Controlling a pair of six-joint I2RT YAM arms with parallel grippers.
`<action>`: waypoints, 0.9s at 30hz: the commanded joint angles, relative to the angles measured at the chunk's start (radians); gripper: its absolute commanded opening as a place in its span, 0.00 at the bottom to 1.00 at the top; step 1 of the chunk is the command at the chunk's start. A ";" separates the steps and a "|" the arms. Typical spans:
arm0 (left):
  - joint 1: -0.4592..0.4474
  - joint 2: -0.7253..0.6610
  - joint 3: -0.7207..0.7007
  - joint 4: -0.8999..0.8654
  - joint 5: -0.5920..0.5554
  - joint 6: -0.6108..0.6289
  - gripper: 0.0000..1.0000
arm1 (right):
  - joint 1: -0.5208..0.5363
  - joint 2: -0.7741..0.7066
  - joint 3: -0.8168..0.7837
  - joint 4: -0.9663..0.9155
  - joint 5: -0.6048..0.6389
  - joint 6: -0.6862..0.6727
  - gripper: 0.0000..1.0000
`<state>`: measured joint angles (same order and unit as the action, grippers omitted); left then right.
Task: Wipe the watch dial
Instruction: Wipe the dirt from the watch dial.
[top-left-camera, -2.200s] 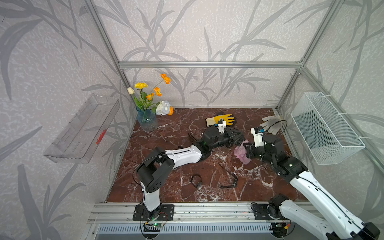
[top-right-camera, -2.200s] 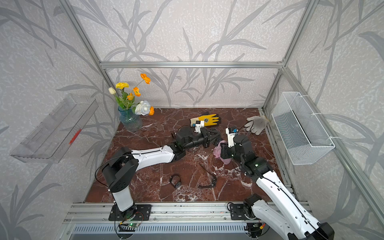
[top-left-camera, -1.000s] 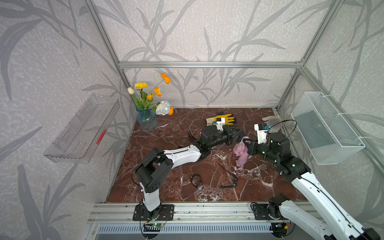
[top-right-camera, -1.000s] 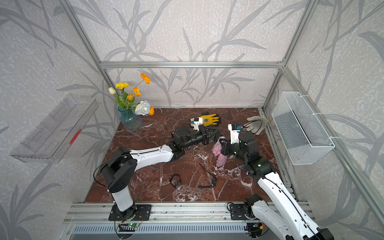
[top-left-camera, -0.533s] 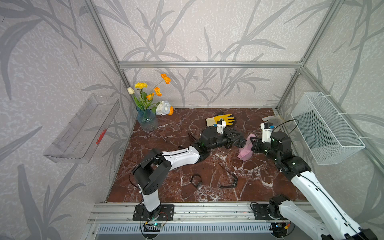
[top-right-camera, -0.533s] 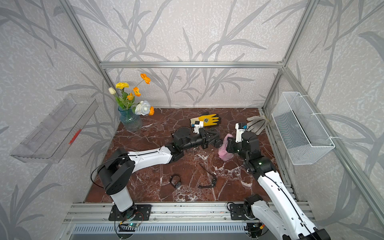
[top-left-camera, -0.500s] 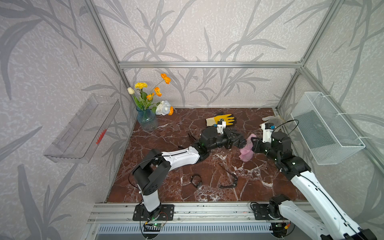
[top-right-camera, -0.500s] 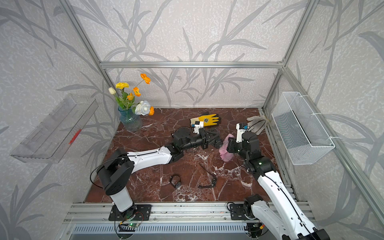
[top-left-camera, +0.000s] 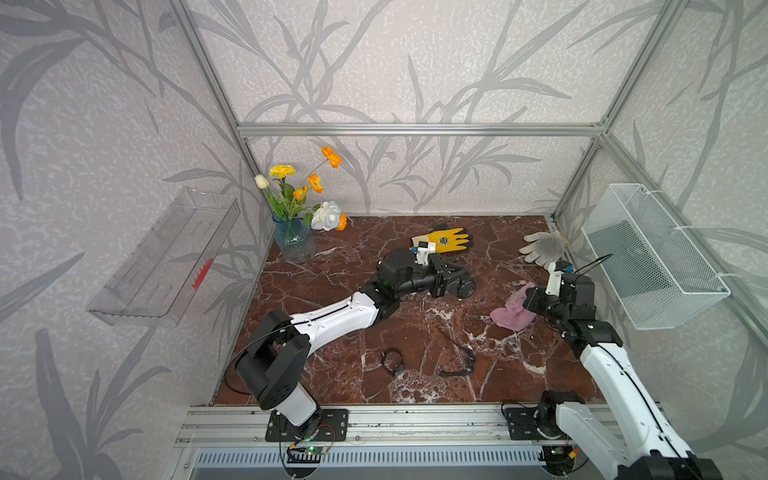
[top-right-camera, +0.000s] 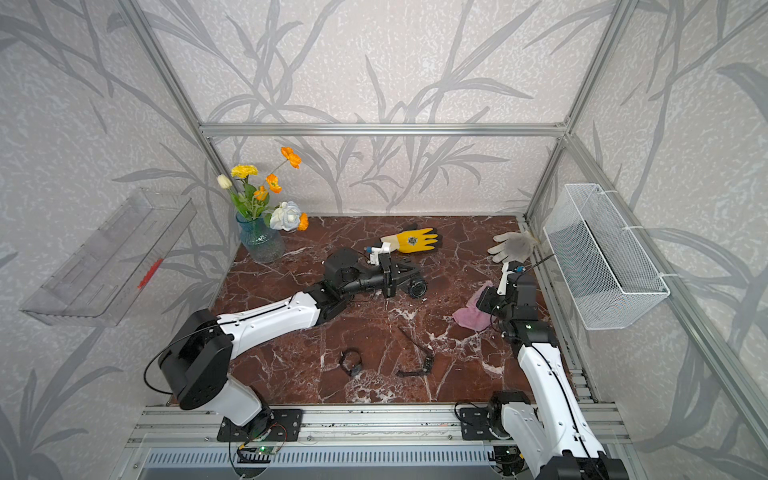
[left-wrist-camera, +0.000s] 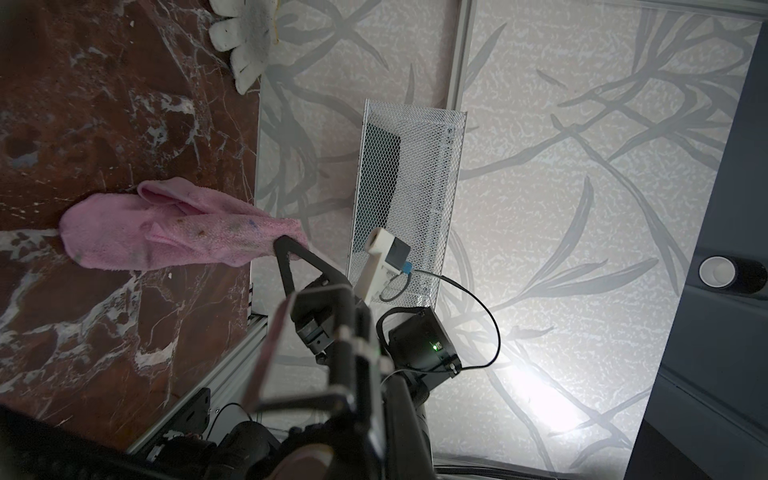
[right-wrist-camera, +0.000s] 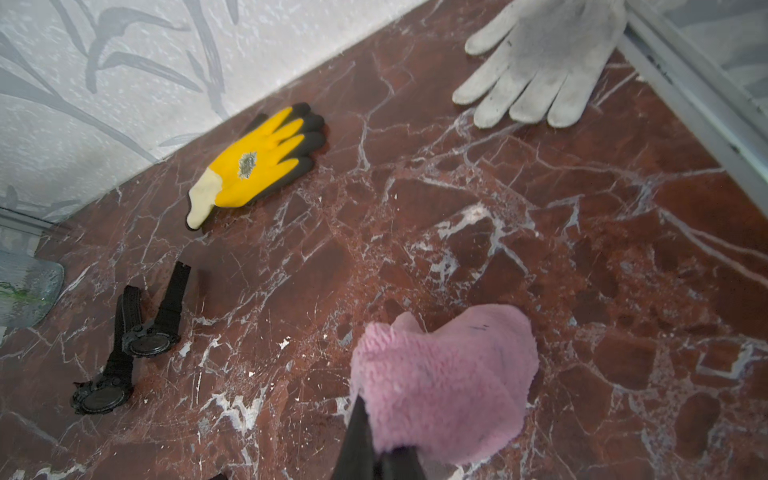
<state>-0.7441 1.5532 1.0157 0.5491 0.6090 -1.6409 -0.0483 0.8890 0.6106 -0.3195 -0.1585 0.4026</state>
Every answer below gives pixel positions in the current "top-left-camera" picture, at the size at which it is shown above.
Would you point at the aluminium frame crossbar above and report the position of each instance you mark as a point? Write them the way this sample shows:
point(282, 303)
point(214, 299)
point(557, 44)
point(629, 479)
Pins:
point(248, 130)

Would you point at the blue glass vase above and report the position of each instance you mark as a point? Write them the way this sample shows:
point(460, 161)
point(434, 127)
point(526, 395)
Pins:
point(295, 239)

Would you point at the clear plastic wall tray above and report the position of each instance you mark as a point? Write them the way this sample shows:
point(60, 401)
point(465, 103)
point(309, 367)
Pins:
point(158, 281)

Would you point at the artificial flower bouquet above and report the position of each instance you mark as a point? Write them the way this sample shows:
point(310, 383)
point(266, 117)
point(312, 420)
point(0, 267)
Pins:
point(288, 202)

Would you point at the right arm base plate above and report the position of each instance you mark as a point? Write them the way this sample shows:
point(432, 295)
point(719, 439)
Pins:
point(532, 422)

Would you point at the white knit glove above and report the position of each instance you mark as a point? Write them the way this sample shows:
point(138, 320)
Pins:
point(544, 248)

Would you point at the white wire mesh basket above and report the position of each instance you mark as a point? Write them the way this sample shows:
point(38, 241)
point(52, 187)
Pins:
point(658, 274)

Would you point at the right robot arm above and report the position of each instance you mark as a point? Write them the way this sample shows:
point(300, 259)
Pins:
point(649, 447)

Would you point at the left circuit board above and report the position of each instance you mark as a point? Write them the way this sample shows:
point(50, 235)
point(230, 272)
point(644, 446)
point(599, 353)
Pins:
point(312, 454)

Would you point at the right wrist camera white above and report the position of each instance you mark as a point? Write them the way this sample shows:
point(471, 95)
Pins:
point(560, 281)

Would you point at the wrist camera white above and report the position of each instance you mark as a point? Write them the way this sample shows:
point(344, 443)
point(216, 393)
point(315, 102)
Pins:
point(422, 250)
point(560, 281)

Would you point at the pink fluffy cloth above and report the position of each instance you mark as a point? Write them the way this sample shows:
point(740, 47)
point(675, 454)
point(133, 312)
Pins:
point(513, 316)

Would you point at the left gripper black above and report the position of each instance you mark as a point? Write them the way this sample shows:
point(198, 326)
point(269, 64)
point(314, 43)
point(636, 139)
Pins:
point(439, 271)

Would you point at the yellow black work glove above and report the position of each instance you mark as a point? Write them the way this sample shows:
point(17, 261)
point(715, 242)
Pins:
point(445, 241)

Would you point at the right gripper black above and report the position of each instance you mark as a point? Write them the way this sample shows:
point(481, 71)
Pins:
point(534, 294)

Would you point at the right circuit board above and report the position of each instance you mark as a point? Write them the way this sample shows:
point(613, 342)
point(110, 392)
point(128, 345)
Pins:
point(560, 461)

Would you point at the circuit board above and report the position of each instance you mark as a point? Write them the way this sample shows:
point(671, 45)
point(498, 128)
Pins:
point(560, 461)
point(312, 454)

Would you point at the aluminium front rail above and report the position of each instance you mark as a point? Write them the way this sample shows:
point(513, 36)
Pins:
point(369, 425)

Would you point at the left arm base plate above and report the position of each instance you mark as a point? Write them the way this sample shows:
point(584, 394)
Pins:
point(327, 425)

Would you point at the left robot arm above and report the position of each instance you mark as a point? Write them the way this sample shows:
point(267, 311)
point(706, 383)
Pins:
point(271, 364)

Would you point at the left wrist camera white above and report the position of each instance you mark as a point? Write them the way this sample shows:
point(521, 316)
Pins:
point(422, 250)

